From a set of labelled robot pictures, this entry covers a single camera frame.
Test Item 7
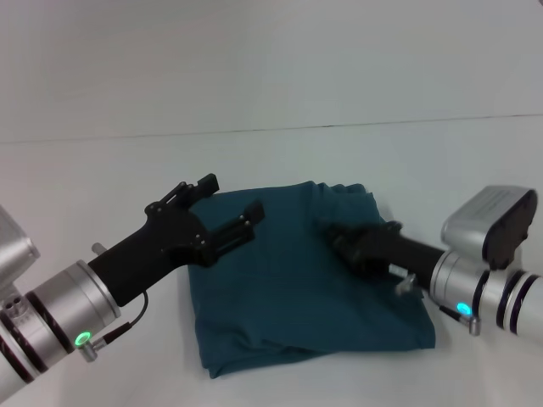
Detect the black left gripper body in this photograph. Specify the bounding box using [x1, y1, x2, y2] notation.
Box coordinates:
[87, 202, 214, 309]

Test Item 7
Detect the teal t-shirt with FREE print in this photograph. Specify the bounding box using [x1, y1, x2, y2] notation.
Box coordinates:
[186, 181, 438, 380]

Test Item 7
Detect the silver connector with black cable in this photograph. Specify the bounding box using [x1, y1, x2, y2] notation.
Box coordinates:
[393, 273, 425, 300]
[74, 290, 148, 365]

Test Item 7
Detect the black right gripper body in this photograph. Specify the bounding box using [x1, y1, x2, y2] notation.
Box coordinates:
[362, 223, 447, 293]

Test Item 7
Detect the silver knurled connector plug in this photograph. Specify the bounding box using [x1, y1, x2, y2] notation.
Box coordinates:
[438, 304, 484, 337]

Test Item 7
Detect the silver black wrist camera box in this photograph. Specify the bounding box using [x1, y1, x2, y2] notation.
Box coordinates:
[440, 185, 539, 271]
[0, 205, 42, 298]

